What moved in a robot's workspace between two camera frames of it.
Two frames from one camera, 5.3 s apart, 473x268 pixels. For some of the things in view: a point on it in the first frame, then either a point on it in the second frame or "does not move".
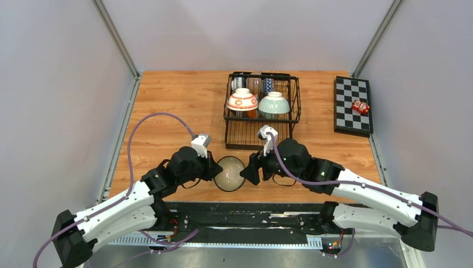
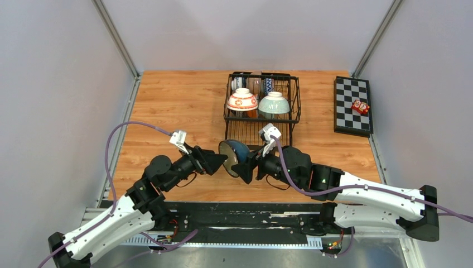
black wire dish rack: x=255 y=99 does not move
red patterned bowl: x=268 y=85 does not move
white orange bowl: x=252 y=114 does not move
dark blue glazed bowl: x=230 y=179 -> x=237 y=152
